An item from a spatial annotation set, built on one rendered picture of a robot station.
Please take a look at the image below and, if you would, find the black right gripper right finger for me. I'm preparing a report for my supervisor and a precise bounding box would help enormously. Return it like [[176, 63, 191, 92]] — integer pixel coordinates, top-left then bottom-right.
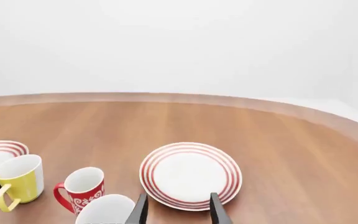
[[209, 192, 234, 224]]

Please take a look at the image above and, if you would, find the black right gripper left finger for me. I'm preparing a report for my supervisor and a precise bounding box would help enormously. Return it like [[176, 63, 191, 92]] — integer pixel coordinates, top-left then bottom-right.
[[125, 192, 149, 224]]

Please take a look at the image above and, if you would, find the red patterned mug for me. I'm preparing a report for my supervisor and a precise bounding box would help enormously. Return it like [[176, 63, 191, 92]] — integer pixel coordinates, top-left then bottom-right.
[[53, 166, 106, 216]]

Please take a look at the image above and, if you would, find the yellow and white mug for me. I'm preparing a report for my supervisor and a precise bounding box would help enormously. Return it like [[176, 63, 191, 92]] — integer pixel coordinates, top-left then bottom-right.
[[0, 154, 45, 213]]

